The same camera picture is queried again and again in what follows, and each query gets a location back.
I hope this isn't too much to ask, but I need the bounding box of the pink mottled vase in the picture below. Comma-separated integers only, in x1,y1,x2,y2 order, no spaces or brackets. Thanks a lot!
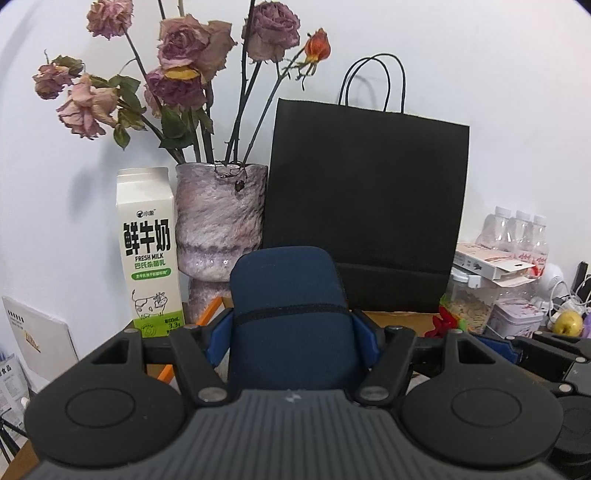
174,161,269,328

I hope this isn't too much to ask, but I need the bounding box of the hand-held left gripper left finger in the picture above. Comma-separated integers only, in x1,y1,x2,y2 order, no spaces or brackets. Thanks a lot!
90,307,234,407

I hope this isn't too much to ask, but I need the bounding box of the dark blue zip pouch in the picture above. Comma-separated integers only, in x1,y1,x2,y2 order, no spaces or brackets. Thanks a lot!
228,246,363,393

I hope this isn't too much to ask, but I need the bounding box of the grey white feed bag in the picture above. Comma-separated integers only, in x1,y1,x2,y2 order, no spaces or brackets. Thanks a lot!
0,354,31,416

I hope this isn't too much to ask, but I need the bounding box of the red green toy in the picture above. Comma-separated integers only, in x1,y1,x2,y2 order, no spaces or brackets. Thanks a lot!
425,305,467,339

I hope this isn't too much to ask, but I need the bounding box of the white green milk carton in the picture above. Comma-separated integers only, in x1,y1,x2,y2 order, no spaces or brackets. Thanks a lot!
115,167,186,339

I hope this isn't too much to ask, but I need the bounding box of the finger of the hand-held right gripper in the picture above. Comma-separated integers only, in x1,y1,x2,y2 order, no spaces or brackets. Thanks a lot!
531,331,591,359
478,336,570,394

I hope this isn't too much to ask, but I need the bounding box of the white charging cable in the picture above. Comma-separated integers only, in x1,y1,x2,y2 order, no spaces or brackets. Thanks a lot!
547,274,591,319

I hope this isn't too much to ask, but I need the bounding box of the white flat panel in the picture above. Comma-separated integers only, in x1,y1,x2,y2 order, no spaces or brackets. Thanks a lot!
1,295,79,393

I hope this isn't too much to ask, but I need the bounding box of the clear plastic food container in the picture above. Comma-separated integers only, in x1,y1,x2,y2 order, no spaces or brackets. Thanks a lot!
441,268,502,335

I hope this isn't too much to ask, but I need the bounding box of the black paper bag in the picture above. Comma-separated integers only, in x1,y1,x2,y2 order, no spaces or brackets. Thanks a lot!
261,53,472,315

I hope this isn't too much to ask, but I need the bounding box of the yellow green apple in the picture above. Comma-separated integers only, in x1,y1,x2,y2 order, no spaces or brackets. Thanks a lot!
553,310,583,337

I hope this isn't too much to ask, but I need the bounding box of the dried rose bouquet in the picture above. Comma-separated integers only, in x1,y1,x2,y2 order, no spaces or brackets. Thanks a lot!
32,0,332,166

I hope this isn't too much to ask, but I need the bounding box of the red cardboard box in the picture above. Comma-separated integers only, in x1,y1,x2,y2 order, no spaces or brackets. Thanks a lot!
157,295,446,385

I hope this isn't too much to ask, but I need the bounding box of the small white fan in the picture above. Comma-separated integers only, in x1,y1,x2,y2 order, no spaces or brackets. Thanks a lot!
538,264,571,315

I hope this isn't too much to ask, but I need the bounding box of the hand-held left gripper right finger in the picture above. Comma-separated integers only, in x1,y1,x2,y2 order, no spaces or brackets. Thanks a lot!
351,308,497,409

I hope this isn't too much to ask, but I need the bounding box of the pale tin box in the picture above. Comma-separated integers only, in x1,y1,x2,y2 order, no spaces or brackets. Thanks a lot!
485,298,544,341

